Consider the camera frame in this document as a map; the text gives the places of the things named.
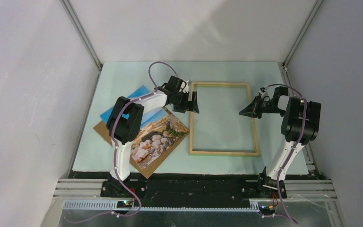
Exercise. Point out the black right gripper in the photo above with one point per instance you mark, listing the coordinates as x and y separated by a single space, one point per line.
252 109

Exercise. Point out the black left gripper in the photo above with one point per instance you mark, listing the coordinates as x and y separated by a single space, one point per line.
189 106

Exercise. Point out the wooden picture frame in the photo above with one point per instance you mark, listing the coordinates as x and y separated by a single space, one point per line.
218 129

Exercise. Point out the beach landscape photo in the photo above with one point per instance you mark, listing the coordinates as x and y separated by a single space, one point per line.
154 116

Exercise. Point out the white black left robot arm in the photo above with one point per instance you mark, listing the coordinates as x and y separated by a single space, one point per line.
125 120

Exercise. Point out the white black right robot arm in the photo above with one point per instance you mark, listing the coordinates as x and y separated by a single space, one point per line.
300 125

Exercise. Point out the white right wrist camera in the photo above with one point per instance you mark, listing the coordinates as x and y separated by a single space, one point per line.
263 92

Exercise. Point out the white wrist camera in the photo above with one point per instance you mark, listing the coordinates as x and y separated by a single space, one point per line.
263 92
185 88

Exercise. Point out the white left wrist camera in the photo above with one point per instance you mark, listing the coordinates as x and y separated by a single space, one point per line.
185 88

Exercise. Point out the aluminium front rail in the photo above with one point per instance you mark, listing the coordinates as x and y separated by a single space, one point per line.
152 190

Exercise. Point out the right aluminium corner post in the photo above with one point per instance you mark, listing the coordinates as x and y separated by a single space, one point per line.
302 32

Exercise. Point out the aluminium corner post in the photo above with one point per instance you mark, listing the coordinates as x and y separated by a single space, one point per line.
76 22
302 32

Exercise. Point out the left aluminium corner post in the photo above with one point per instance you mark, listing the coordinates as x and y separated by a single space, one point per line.
76 22

